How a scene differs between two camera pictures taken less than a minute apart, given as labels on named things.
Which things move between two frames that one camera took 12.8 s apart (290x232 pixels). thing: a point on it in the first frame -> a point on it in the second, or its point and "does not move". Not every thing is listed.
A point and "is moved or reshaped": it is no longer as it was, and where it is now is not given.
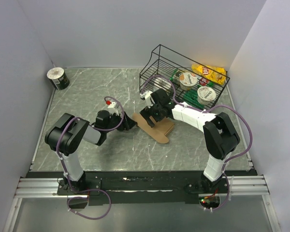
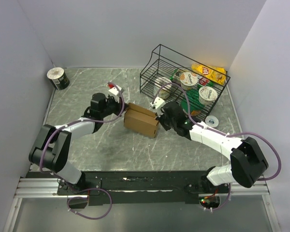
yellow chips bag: [216, 75] does not move
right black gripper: [145, 113] -> [160, 119]
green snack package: [191, 97] does not move
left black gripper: [126, 123] -> [119, 105]
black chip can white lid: [58, 78] does not move
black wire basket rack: [186, 79] does not move
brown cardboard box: [161, 127] is moved or reshaped
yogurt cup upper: [187, 80] does not move
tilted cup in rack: [162, 83] does not move
